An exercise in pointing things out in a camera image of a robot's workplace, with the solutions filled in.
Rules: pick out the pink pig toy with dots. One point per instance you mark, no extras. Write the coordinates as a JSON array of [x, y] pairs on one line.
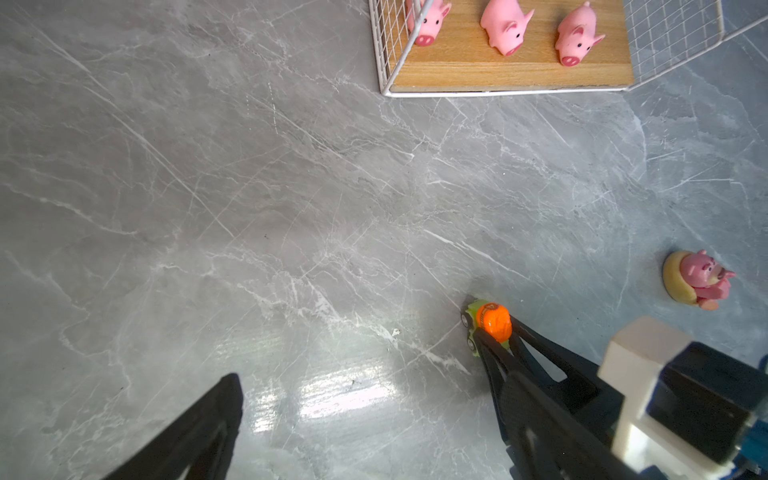
[[505, 24], [431, 24], [577, 35]]

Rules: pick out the pink round cake toy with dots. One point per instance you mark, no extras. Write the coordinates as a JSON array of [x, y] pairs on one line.
[[696, 279]]

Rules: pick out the white wire wooden shelf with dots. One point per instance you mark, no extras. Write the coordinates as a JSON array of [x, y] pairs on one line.
[[644, 41]]

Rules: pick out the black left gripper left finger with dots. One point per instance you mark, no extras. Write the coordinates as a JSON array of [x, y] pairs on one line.
[[199, 444]]

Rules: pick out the orange green toy car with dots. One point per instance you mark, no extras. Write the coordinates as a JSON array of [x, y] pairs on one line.
[[491, 317]]

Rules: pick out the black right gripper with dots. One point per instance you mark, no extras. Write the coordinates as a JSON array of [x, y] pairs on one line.
[[562, 374]]

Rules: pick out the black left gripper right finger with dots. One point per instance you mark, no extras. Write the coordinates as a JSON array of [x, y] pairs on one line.
[[545, 442]]

